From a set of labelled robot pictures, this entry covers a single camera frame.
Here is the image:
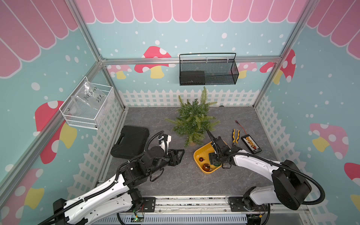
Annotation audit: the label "small green christmas tree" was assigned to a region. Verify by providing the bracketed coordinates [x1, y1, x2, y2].
[165, 88, 220, 148]

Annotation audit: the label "clear plastic bag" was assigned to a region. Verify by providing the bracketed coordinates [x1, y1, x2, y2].
[69, 81, 111, 123]

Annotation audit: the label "shiny copper ball ornament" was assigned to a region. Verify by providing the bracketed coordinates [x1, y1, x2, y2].
[202, 164, 213, 173]

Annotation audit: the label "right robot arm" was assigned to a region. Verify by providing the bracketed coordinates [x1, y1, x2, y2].
[207, 130, 325, 211]

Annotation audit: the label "green circuit board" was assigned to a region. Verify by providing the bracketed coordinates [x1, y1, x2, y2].
[130, 215, 144, 223]

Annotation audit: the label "black tray with screws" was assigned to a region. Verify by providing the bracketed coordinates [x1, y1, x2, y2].
[241, 135, 262, 154]

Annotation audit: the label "white wire basket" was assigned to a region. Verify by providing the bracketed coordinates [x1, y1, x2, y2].
[59, 77, 114, 130]

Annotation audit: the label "black plastic tool case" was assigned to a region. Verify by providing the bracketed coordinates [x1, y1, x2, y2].
[110, 126, 150, 159]

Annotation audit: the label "yellow black pliers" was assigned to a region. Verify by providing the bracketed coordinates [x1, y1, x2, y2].
[232, 129, 241, 147]

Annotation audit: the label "red cable with connector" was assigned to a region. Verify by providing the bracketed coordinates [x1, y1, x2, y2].
[235, 120, 248, 136]

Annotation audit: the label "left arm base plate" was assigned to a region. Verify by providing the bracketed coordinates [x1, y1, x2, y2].
[127, 197, 156, 212]

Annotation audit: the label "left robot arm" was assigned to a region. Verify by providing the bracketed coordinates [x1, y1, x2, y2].
[41, 131, 185, 225]

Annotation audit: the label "black wire mesh basket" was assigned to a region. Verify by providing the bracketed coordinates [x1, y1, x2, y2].
[179, 52, 239, 86]

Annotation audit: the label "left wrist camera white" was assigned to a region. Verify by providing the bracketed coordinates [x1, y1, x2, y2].
[158, 134, 172, 155]

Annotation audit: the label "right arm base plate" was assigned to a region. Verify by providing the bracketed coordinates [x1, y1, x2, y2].
[228, 196, 268, 213]

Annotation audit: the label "yellow plastic tray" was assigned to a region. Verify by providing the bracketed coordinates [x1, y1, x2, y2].
[193, 142, 221, 174]

